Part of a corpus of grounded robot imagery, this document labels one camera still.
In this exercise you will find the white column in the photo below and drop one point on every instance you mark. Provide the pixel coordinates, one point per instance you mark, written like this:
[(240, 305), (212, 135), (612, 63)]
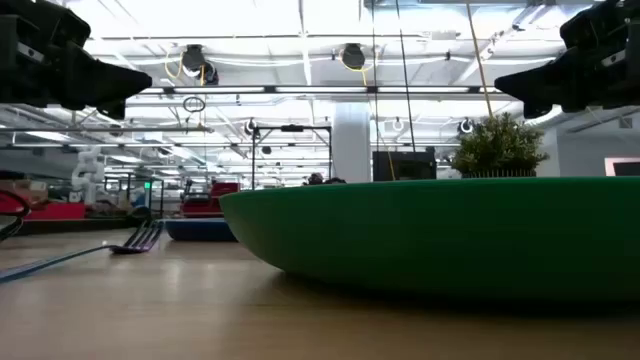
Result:
[(351, 145)]

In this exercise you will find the red bin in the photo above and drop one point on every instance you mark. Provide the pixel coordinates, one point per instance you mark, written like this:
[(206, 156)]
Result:
[(55, 211)]

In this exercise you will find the black monitor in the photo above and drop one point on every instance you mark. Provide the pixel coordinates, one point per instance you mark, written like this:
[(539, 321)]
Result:
[(404, 166)]

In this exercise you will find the green plate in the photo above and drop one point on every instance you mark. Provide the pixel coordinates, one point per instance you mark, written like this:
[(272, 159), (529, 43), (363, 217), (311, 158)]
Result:
[(430, 235)]

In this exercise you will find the blue tray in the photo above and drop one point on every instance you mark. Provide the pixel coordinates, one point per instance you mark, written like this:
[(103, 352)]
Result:
[(200, 231)]

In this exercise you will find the red bin cart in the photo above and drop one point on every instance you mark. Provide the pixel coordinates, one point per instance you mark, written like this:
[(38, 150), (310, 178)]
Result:
[(220, 190)]

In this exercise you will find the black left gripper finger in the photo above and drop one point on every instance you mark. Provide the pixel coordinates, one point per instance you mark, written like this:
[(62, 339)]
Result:
[(105, 80), (112, 111)]

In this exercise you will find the person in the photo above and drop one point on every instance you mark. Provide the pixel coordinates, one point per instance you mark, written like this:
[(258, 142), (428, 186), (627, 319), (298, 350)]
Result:
[(315, 178)]

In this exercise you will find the iridescent metal fork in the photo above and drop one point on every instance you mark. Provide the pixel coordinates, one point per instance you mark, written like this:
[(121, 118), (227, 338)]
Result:
[(20, 270)]

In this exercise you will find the black metal frame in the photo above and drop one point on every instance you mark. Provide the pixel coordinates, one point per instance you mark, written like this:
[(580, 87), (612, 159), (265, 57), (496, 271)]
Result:
[(253, 160)]

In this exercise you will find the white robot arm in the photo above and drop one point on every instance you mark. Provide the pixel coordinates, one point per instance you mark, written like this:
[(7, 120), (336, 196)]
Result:
[(89, 172)]

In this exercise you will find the dark wall screen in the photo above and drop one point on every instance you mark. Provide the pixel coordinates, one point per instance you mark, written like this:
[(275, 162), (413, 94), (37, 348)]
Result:
[(625, 167)]

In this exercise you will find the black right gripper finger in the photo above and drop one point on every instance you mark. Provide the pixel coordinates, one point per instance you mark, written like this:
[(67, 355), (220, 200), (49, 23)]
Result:
[(555, 80), (535, 110)]

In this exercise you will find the green bushy plant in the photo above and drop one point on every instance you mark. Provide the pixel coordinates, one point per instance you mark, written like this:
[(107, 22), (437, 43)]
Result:
[(500, 145)]

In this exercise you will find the black table edge rail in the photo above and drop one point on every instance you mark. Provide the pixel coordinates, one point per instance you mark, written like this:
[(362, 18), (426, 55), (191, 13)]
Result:
[(75, 226)]

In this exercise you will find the black metal cart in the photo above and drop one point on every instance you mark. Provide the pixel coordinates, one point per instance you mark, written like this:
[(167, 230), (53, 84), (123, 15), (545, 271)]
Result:
[(161, 197)]

